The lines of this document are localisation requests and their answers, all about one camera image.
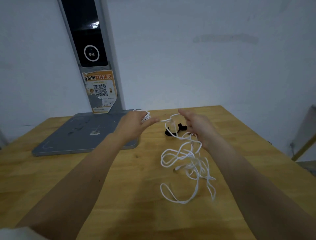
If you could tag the orange paper sticker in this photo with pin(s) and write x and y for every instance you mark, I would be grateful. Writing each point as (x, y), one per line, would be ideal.
(100, 91)

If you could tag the person's left fingers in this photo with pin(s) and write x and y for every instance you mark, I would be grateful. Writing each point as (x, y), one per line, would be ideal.
(148, 120)

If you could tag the grey chair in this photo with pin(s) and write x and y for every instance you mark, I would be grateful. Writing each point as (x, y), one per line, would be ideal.
(303, 138)

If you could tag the person's left forearm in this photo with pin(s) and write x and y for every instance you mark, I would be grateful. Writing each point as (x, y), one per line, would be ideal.
(74, 188)

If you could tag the person's right forearm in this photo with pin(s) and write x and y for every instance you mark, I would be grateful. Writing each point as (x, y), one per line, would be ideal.
(256, 195)

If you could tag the person's right hand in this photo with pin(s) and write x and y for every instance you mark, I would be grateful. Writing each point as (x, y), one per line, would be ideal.
(200, 127)

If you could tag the person's right fingers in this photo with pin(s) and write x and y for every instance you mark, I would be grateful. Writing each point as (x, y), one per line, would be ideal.
(185, 116)

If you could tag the grey scanner stand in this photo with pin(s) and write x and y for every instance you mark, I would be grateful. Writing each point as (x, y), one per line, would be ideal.
(86, 99)

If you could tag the person's left hand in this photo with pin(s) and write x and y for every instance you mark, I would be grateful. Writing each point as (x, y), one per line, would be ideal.
(132, 126)

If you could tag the white sleeve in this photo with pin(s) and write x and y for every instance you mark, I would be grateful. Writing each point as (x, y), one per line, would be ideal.
(19, 233)

